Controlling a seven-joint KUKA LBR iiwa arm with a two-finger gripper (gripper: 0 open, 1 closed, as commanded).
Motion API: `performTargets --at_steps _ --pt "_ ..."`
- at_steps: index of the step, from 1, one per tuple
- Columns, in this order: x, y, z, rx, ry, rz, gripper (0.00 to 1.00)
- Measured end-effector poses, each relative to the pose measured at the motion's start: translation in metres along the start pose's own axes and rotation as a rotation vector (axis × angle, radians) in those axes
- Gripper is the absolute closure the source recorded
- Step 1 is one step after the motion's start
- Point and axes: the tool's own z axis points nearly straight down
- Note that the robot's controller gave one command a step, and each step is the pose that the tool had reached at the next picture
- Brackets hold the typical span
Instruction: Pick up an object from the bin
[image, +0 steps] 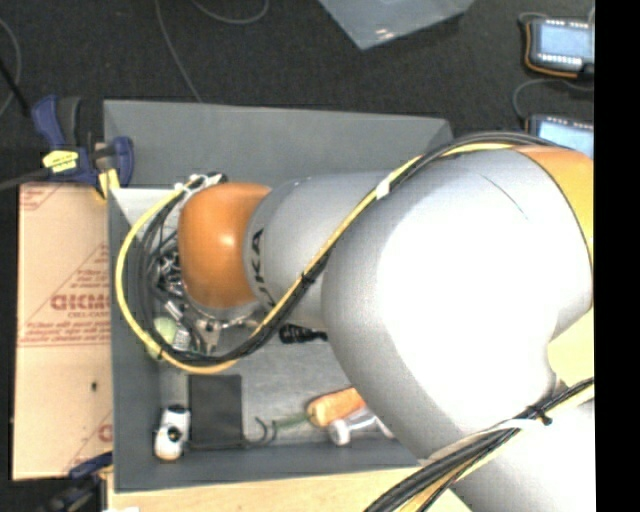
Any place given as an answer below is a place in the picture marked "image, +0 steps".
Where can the pale green round thing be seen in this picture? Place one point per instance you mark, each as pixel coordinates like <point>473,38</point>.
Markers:
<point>165,327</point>

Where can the grey metal bin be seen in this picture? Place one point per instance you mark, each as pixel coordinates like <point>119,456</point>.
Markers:
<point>280,145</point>

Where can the orange toy carrot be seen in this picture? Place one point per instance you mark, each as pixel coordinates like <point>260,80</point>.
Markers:
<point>335,405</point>

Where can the brown cardboard board red print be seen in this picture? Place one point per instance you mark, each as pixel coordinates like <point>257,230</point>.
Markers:
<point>60,260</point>

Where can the dark green flat block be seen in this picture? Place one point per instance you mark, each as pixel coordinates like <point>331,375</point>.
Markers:
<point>216,407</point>

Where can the black cylinder on white bracket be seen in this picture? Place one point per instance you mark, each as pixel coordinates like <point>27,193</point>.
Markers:
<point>296,334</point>

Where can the white and black toy animal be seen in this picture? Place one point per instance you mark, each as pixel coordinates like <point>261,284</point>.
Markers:
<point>170,435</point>

